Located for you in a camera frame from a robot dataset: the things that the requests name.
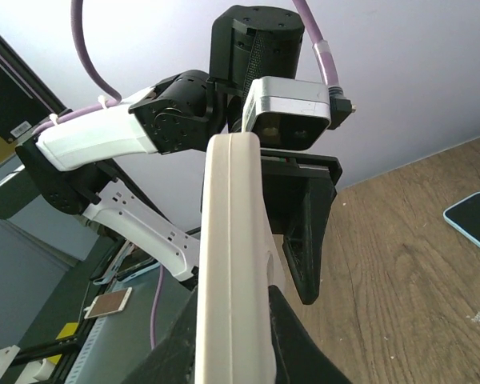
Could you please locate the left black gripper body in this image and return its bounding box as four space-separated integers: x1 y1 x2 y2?
261 149 342 234

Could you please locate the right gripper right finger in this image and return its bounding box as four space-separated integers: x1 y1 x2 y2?
268 285 350 384

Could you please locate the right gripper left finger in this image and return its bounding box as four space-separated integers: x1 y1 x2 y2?
122 288 198 384

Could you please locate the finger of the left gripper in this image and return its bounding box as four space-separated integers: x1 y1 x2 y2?
282 176 337 305

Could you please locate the beige phone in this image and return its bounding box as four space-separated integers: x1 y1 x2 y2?
194 132 286 383

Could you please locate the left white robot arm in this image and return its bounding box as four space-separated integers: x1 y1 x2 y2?
16 1 351 304

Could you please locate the gold phone on shelf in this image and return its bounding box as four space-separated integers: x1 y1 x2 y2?
84 287 133 320

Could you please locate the blue cased phone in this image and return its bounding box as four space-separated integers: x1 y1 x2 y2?
442 191 480 249

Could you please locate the light blue slotted strip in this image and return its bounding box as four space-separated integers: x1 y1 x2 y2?
65 317 112 383

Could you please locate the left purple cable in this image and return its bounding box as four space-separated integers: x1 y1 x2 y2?
31 0 341 349

